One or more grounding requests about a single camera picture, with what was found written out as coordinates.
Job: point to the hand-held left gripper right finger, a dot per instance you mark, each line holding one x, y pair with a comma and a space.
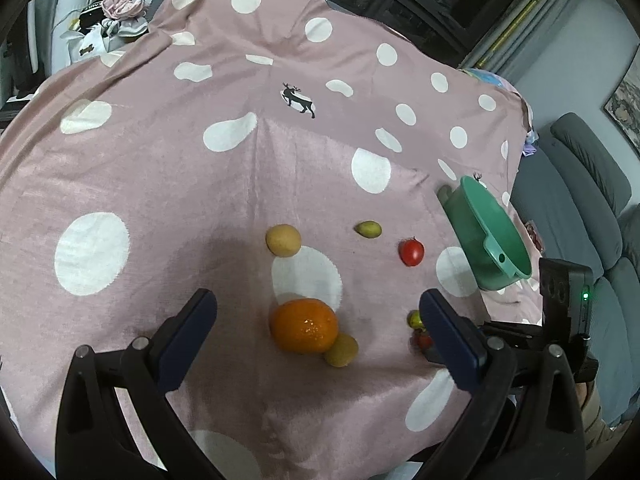
445, 330

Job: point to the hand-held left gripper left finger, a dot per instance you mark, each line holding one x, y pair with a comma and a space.
192, 330

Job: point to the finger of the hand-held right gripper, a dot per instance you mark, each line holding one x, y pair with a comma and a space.
520, 331

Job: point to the small red fruit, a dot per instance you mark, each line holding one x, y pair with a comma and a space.
423, 341

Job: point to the small yellow-green fruit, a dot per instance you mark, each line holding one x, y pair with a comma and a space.
415, 319

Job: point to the red tomato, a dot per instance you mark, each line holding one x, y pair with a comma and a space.
411, 252

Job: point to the green plastic basin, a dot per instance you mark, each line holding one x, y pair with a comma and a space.
482, 240

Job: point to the small brown kiwi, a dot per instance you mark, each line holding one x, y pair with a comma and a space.
341, 350

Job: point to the orange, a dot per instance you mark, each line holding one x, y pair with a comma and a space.
304, 326

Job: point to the small green mango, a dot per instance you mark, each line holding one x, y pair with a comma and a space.
368, 229

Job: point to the tan round fruit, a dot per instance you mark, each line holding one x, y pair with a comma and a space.
283, 240

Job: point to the person's right forearm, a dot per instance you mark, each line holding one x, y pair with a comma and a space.
595, 415

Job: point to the red patterned cloth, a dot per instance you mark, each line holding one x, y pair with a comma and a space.
534, 235

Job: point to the grey sofa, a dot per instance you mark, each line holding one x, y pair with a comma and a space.
590, 200

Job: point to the purple cloth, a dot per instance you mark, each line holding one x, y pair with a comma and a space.
530, 142

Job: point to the pink polka-dot blanket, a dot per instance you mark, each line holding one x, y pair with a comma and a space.
150, 160

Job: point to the colourful blue cloth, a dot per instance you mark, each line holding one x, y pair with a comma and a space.
487, 77

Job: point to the grey curtain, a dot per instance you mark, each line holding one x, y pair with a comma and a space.
530, 15

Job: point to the pile of clothes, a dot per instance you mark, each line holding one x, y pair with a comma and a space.
117, 15

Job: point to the framed wall picture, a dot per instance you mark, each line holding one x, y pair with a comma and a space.
627, 105

